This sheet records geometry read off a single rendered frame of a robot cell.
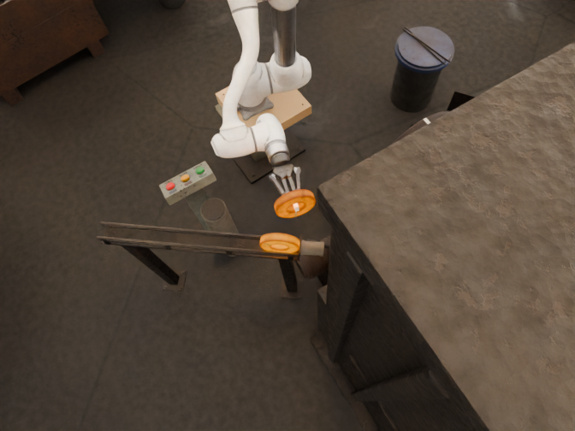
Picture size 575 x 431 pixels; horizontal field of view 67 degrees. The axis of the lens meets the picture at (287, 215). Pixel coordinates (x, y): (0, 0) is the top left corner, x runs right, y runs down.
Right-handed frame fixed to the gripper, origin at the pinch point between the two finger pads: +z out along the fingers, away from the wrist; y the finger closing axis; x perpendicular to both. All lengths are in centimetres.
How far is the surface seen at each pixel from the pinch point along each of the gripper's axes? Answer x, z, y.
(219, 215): -31.4, -20.7, 31.7
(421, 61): -37, -80, -94
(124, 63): -75, -185, 75
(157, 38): -74, -200, 49
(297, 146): -78, -77, -20
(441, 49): -37, -84, -107
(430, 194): 89, 52, -10
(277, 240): -6.7, 10.2, 10.1
